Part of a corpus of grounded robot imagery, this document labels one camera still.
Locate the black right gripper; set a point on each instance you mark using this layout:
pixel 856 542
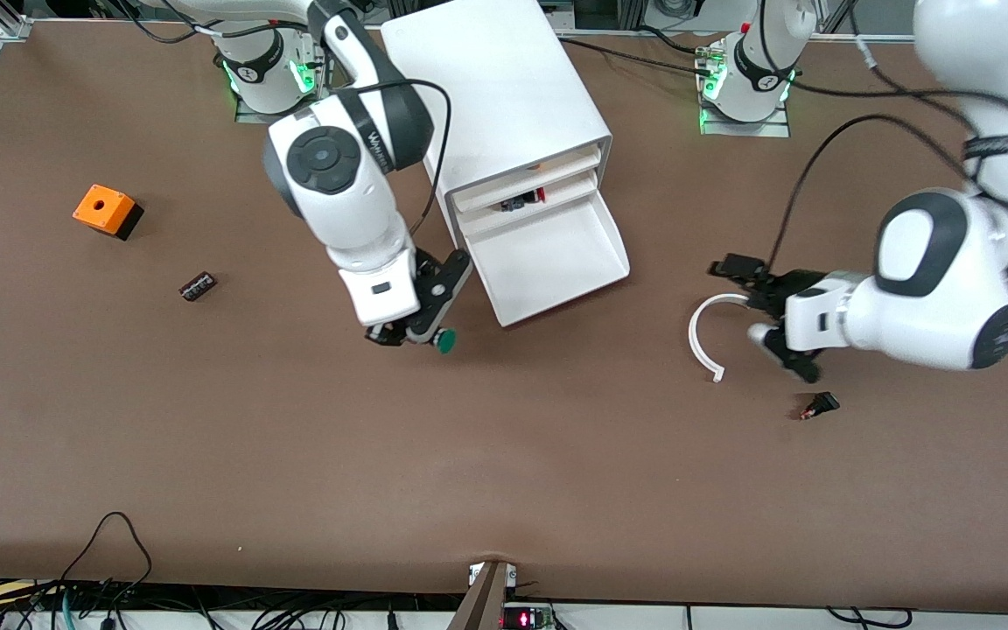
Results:
pixel 387 335

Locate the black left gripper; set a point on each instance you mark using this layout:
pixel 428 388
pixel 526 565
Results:
pixel 786 288

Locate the green push button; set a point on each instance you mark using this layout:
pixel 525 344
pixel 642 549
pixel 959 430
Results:
pixel 445 341

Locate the white large cabinet drawer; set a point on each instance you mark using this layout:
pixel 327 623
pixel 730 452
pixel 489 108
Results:
pixel 548 262

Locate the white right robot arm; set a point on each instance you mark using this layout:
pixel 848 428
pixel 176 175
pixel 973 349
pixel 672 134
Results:
pixel 346 201

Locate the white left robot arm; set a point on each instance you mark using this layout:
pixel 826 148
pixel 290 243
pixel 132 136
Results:
pixel 933 280

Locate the white drawer cabinet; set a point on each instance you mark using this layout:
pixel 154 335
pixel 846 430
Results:
pixel 504 79

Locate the orange button box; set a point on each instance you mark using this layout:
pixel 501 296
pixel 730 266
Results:
pixel 101 208

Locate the white curved plastic strip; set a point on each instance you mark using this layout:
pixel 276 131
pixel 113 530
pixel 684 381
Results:
pixel 693 337

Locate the black terminal block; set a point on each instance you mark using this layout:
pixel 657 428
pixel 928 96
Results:
pixel 198 286

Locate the red LED display module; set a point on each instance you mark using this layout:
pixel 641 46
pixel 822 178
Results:
pixel 526 619

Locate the black red rocker switch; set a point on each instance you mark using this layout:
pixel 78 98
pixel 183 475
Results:
pixel 822 404

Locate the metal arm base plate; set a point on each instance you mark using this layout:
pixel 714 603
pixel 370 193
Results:
pixel 775 129
pixel 246 117

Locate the black red switch part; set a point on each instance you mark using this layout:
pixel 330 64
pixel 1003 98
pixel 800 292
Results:
pixel 513 206

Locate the white post mount bracket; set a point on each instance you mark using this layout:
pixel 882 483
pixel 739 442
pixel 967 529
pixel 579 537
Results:
pixel 475 575

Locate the brown camera post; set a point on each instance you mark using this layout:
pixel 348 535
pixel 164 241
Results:
pixel 486 604

